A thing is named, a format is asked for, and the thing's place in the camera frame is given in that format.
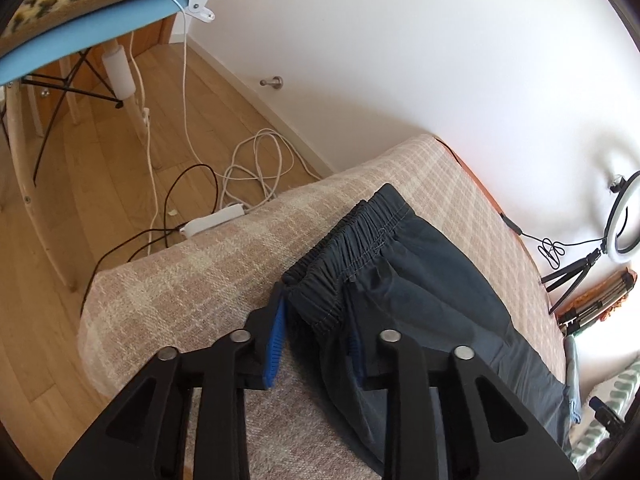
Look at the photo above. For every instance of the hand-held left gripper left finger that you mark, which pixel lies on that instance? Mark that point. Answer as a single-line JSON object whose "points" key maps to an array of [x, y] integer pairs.
{"points": [[275, 340]]}

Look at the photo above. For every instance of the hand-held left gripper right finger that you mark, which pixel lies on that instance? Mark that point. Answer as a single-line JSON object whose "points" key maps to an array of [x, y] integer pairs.
{"points": [[356, 355]]}

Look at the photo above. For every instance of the dark grey pants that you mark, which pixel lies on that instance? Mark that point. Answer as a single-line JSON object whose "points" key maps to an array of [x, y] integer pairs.
{"points": [[425, 280]]}

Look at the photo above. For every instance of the green patterned white pillow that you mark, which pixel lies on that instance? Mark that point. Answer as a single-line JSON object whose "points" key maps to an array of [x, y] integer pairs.
{"points": [[625, 385]]}

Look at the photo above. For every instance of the light blue folded cloth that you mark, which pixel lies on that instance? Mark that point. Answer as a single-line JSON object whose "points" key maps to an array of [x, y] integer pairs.
{"points": [[572, 360]]}

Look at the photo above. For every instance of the plaid-covered table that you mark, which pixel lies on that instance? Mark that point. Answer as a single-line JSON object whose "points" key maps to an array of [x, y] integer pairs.
{"points": [[200, 270]]}

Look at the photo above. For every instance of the folded metal tripod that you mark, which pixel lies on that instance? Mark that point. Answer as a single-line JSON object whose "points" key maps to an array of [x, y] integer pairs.
{"points": [[600, 300]]}

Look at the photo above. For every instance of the white power strip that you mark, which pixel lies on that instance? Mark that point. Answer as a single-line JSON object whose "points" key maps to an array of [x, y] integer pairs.
{"points": [[212, 220]]}

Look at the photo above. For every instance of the orange patterned cloth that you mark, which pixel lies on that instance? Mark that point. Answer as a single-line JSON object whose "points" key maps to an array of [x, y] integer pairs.
{"points": [[629, 280]]}

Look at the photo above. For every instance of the small black tripod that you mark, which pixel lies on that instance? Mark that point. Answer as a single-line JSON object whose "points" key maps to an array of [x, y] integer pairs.
{"points": [[575, 275]]}

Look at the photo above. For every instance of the metal door stop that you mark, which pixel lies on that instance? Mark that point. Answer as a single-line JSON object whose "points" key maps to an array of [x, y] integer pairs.
{"points": [[272, 81]]}

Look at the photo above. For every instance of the white cylinder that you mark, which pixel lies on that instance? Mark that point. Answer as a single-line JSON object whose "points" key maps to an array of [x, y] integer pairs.
{"points": [[120, 72]]}

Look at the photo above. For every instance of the wooden door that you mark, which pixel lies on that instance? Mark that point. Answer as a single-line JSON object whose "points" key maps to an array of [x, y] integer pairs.
{"points": [[150, 35]]}

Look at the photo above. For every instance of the blue chair with wooden legs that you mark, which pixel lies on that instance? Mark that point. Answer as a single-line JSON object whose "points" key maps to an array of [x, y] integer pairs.
{"points": [[75, 40]]}

